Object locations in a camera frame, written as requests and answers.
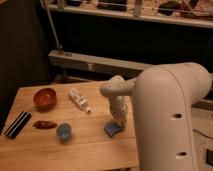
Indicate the wooden shelf with clutter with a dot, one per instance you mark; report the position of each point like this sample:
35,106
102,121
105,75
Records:
195,13

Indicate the black striped rectangular block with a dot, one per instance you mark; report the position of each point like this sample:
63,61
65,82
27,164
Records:
14,129

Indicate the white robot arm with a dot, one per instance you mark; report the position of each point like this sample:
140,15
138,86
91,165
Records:
165,140

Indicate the red bowl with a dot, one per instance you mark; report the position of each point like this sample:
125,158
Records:
45,98

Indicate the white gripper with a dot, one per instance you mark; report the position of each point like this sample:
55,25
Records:
119,110

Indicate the white plastic bottle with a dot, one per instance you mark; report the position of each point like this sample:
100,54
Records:
79,100

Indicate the blue cup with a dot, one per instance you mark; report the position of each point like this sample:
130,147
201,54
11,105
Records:
64,132

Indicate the red chili pepper toy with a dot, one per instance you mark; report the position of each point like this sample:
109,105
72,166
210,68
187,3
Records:
44,124

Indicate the metal pole stand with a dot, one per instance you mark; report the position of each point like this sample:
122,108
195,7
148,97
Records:
59,47

